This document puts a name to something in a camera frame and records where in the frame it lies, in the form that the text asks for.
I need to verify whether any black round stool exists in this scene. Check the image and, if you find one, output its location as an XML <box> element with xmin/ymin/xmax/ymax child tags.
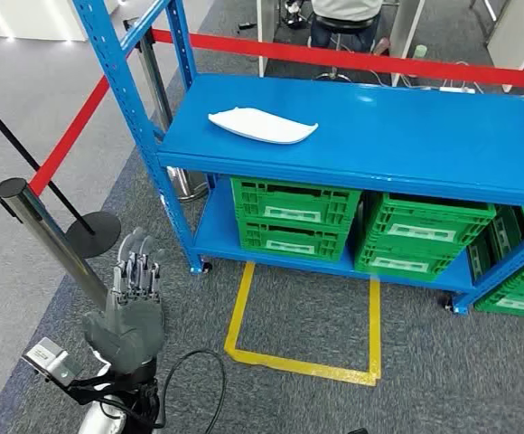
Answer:
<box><xmin>314</xmin><ymin>14</ymin><xmax>378</xmax><ymax>82</ymax></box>

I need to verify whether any blue metal shelf rack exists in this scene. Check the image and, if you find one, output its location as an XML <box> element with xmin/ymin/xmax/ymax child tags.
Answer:
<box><xmin>72</xmin><ymin>0</ymin><xmax>524</xmax><ymax>316</ymax></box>

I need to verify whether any person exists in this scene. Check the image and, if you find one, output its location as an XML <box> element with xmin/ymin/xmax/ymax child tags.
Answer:
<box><xmin>309</xmin><ymin>0</ymin><xmax>385</xmax><ymax>52</ymax></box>

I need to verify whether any yellow floor tape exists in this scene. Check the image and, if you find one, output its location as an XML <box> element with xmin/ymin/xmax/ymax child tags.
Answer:
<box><xmin>224</xmin><ymin>261</ymin><xmax>383</xmax><ymax>388</ymax></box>

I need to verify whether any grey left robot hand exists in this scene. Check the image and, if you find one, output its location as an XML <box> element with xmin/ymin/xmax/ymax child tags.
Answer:
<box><xmin>82</xmin><ymin>226</ymin><xmax>168</xmax><ymax>375</ymax></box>

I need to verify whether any black device under desk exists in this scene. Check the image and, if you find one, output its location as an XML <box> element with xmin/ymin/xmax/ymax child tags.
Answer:
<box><xmin>282</xmin><ymin>0</ymin><xmax>306</xmax><ymax>29</ymax></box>

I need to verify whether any white lit cabinet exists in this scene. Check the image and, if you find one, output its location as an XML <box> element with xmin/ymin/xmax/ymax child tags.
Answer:
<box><xmin>0</xmin><ymin>0</ymin><xmax>121</xmax><ymax>43</ymax></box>

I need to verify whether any short red barrier belt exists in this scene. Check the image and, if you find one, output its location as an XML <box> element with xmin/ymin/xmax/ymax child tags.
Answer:
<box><xmin>27</xmin><ymin>74</ymin><xmax>111</xmax><ymax>198</ymax></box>

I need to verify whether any long red barrier belt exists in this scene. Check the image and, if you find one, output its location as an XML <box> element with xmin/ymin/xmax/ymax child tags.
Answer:
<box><xmin>151</xmin><ymin>28</ymin><xmax>524</xmax><ymax>91</ymax></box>

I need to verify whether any black stanchion with round base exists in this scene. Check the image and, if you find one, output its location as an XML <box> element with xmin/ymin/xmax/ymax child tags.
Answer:
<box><xmin>0</xmin><ymin>86</ymin><xmax>122</xmax><ymax>259</ymax></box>

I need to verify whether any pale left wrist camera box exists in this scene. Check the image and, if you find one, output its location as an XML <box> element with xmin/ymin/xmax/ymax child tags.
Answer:
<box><xmin>21</xmin><ymin>336</ymin><xmax>83</xmax><ymax>388</ymax></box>

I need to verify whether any chrome stanchion post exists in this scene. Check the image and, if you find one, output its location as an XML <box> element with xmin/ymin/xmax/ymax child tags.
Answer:
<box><xmin>123</xmin><ymin>17</ymin><xmax>209</xmax><ymax>203</ymax></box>
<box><xmin>0</xmin><ymin>177</ymin><xmax>110</xmax><ymax>311</ymax></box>

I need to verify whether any white curved plastic part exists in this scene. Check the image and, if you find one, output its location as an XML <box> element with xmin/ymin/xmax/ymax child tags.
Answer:
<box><xmin>208</xmin><ymin>106</ymin><xmax>319</xmax><ymax>146</ymax></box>

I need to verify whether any white partition panel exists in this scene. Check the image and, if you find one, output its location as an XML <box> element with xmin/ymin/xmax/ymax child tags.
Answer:
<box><xmin>486</xmin><ymin>0</ymin><xmax>524</xmax><ymax>94</ymax></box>

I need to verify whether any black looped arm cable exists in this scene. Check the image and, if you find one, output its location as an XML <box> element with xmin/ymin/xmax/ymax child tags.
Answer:
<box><xmin>158</xmin><ymin>350</ymin><xmax>227</xmax><ymax>434</ymax></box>

